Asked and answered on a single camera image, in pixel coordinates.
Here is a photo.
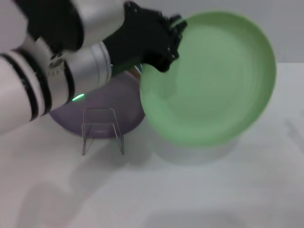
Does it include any lavender plate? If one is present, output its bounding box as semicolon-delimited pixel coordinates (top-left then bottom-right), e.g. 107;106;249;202
48;70;146;140

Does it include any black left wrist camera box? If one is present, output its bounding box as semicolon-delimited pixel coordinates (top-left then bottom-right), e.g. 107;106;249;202
14;0;85;53

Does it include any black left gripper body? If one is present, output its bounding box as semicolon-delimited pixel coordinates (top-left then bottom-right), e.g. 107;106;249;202
101;1;171;69

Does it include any light green plate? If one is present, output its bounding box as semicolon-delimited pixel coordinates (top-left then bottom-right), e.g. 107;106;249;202
139;9;277;148

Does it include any metal wire plate rack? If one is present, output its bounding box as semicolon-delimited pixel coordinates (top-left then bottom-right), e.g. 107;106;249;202
81;108;125;156

